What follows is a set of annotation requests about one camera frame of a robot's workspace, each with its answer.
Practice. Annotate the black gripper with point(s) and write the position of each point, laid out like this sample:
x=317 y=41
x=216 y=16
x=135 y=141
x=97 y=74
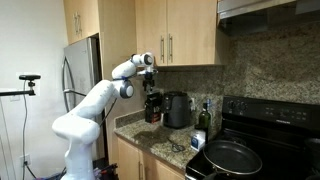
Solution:
x=148 y=82

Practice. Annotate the cabinet door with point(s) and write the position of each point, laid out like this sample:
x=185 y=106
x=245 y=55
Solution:
x=151 y=28

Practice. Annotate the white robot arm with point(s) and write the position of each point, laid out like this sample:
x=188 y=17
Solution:
x=78 y=126

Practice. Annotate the wooden upper cabinet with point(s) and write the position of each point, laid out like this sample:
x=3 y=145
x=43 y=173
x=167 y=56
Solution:
x=192 y=37

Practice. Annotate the wooden lower cabinet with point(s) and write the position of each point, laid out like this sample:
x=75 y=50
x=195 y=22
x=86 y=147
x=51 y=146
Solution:
x=136 y=163

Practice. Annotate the wooden cabinet above fridge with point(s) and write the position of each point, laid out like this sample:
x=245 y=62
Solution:
x=82 y=19

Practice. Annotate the black coffee maker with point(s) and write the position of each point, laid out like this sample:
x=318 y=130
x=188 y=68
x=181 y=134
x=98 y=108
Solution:
x=153 y=107

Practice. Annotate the black air fryer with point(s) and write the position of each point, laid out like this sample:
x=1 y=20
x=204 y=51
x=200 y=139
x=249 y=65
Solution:
x=176 y=109

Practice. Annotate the dark green glass bottle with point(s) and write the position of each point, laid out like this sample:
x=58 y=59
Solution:
x=204 y=121

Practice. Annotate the white blue carton box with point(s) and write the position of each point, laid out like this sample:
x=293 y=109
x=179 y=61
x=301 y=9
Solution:
x=197 y=140

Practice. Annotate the black frying pan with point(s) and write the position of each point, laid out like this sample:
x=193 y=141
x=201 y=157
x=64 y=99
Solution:
x=232 y=160

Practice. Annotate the steel range hood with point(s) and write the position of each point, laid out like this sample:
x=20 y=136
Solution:
x=240 y=17

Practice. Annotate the black electric stove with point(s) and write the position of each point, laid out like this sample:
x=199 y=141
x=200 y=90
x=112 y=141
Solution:
x=284 y=135

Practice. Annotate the black camera on stand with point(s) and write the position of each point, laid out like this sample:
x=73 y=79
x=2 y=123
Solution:
x=26 y=78

